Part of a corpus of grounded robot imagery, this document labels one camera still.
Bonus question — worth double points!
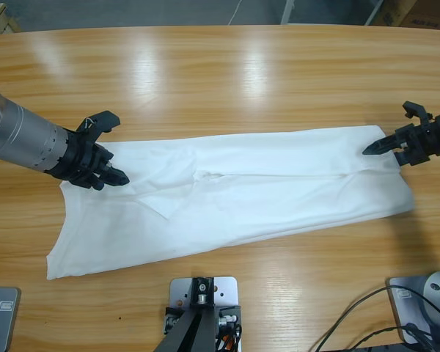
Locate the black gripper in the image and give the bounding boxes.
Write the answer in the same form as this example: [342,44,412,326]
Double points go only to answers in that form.
[362,116,440,169]
[45,128,131,191]

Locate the orange and black cable bundle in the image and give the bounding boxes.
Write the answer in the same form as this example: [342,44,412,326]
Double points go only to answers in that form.
[216,324,243,349]

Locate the arm base with cables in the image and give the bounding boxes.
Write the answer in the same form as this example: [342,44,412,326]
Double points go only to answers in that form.
[317,285,440,352]

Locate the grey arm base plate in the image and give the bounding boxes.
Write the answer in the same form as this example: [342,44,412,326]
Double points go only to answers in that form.
[386,275,440,345]
[0,285,22,352]

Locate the white t-shirt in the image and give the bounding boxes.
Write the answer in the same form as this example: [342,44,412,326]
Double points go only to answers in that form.
[45,124,416,282]

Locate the dark camera post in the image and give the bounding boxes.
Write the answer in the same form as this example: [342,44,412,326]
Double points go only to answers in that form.
[157,277,216,352]

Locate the white metal frame leg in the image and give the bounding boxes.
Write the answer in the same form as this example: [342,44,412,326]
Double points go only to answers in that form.
[280,0,297,25]
[364,0,385,26]

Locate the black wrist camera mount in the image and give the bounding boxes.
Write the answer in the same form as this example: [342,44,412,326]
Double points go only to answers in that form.
[402,100,433,126]
[76,109,121,139]

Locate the cardboard box with blue print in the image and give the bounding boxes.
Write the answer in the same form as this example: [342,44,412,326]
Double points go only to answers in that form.
[373,0,419,27]

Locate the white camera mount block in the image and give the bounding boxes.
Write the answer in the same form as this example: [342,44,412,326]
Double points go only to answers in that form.
[168,276,242,352]

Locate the black plug cable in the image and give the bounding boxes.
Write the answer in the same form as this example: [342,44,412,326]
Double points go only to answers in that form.
[404,321,432,348]

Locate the wooden pallet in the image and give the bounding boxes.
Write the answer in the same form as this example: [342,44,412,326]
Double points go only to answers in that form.
[0,2,23,36]

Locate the cardboard box with black print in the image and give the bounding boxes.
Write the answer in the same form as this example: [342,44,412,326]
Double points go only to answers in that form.
[399,0,440,29]

